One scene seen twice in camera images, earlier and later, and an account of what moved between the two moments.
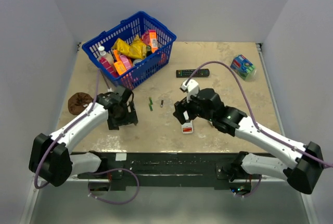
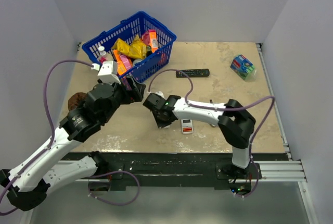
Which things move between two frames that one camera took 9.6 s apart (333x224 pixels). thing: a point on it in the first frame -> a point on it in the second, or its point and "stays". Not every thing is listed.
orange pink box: x=150 y=38 stays
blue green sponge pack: x=244 y=67 stays
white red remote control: x=187 y=127 stays
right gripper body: x=193 y=109 -> x=161 y=121
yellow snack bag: x=136 y=49 stays
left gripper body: x=125 y=117 -> x=129 y=96
